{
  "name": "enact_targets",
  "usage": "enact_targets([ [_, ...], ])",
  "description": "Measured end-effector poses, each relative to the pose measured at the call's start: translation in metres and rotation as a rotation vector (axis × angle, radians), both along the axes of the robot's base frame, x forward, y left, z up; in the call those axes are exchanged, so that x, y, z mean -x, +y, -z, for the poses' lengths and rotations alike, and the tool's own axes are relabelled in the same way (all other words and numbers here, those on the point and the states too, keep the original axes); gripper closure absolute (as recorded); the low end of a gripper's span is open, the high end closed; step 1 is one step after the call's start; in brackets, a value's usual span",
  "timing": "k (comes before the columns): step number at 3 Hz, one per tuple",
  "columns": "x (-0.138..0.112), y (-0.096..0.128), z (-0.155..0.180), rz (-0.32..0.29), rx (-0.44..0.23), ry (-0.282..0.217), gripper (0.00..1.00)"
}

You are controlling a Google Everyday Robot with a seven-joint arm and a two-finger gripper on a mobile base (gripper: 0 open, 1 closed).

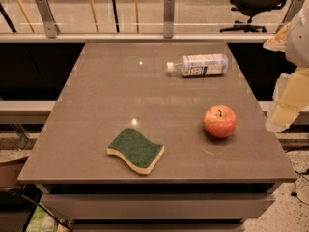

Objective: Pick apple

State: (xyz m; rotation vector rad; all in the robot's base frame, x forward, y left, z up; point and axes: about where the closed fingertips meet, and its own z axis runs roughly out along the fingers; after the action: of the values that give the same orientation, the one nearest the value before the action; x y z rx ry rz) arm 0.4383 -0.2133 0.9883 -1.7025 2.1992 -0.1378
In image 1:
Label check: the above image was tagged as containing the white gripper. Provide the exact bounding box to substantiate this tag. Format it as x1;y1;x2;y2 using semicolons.
263;7;309;133

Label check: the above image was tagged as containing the red apple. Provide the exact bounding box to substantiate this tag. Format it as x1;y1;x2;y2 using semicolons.
203;105;237;138

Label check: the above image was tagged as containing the black office chair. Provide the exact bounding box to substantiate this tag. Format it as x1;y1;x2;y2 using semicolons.
221;0;287;33

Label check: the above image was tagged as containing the clear plastic bottle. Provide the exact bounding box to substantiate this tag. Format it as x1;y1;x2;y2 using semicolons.
166;53;228;77

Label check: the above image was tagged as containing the green yellow sponge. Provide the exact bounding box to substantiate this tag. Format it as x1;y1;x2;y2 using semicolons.
107;128;164;175

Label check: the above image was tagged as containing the grey table drawer unit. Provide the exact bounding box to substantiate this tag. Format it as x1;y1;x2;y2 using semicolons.
41;193;274;224

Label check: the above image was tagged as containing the glass railing panel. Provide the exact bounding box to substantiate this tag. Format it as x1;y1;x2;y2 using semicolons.
0;0;309;35

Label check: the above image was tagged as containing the green white bag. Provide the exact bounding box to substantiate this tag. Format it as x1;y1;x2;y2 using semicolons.
25;206;71;232

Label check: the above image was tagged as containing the metal railing post right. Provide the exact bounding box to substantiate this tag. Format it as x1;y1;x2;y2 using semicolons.
276;0;305;31

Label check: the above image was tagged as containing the metal railing post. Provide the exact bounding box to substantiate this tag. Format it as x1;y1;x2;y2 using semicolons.
276;0;305;31
35;0;60;39
163;0;175;39

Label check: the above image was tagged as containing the black floor cable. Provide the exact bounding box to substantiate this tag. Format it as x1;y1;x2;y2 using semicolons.
284;145;309;208

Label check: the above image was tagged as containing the metal railing post middle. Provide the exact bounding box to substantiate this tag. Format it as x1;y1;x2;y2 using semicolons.
163;0;175;39

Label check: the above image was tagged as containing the metal railing post left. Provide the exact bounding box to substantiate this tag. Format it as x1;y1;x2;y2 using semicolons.
35;0;60;39

